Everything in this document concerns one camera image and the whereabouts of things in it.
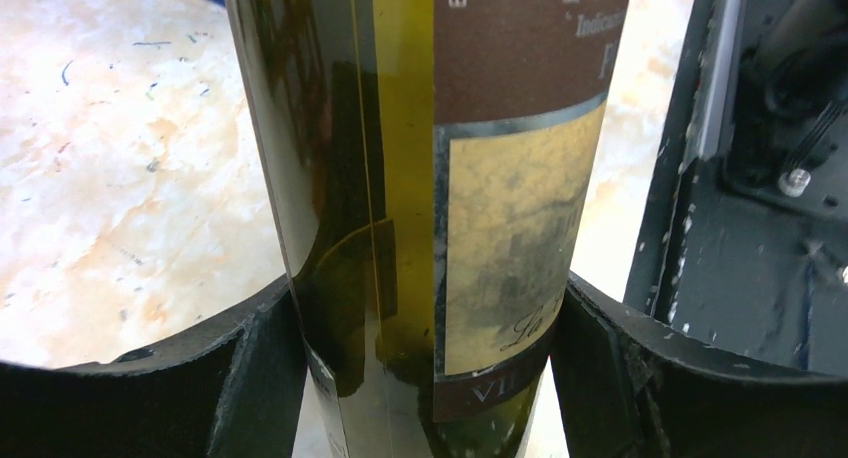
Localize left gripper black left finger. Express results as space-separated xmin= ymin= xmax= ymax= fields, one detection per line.
xmin=1 ymin=277 xmax=306 ymax=457

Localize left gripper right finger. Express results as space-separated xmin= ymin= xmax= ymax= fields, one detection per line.
xmin=551 ymin=275 xmax=847 ymax=457

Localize dark green wine bottle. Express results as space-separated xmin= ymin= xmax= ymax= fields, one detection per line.
xmin=226 ymin=0 xmax=629 ymax=457

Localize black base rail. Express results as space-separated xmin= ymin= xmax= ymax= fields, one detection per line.
xmin=624 ymin=0 xmax=847 ymax=377

